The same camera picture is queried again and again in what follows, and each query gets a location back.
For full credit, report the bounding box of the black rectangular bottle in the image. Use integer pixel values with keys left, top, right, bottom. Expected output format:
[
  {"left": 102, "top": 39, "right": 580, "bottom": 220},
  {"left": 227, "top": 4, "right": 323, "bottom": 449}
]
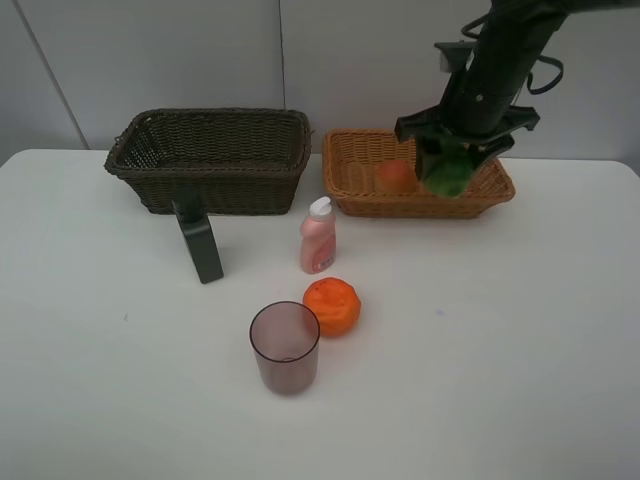
[{"left": 172, "top": 187, "right": 224, "bottom": 284}]

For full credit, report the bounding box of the dark brown wicker basket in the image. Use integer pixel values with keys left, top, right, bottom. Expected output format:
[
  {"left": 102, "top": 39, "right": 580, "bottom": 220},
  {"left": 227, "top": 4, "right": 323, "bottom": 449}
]
[{"left": 104, "top": 108, "right": 311, "bottom": 216}]

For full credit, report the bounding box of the orange wicker basket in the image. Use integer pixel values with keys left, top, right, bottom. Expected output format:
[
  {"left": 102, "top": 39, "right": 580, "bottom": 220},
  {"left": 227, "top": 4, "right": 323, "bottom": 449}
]
[{"left": 322, "top": 129, "right": 516, "bottom": 219}]

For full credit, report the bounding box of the pink bottle white cap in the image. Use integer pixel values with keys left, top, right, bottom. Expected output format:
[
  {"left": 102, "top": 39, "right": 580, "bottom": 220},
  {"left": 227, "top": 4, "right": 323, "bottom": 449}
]
[{"left": 300, "top": 196, "right": 337, "bottom": 274}]

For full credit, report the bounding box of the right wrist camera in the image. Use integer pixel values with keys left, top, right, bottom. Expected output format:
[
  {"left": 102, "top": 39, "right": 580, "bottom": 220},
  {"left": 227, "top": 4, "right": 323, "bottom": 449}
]
[{"left": 434, "top": 40, "right": 476, "bottom": 74}]

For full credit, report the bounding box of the red orange peach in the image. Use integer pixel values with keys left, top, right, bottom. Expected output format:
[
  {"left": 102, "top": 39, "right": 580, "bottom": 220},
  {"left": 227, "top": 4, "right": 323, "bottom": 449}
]
[{"left": 375, "top": 159, "right": 417, "bottom": 194}]

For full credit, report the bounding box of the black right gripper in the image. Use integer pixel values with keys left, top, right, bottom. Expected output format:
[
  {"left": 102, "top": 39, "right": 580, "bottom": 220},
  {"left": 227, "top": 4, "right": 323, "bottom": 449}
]
[{"left": 394, "top": 69, "right": 540, "bottom": 181}]

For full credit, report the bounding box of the orange mandarin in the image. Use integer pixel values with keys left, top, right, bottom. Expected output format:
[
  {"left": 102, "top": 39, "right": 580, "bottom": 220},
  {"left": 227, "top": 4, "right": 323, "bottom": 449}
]
[{"left": 303, "top": 277, "right": 361, "bottom": 337}]

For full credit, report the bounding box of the purple translucent cup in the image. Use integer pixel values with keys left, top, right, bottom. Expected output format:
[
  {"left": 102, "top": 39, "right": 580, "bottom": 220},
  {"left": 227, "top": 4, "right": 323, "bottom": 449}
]
[{"left": 249, "top": 301, "right": 320, "bottom": 396}]

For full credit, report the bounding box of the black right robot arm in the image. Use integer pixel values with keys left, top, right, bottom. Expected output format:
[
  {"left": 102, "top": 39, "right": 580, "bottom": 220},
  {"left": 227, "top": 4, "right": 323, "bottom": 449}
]
[{"left": 394, "top": 1, "right": 639, "bottom": 181}]

